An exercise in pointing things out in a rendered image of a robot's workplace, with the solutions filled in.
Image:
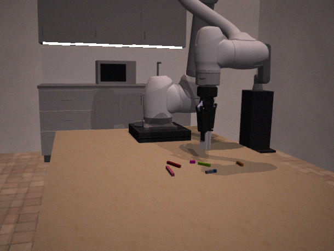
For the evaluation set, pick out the pink rod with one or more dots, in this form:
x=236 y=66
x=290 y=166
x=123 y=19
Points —
x=170 y=171

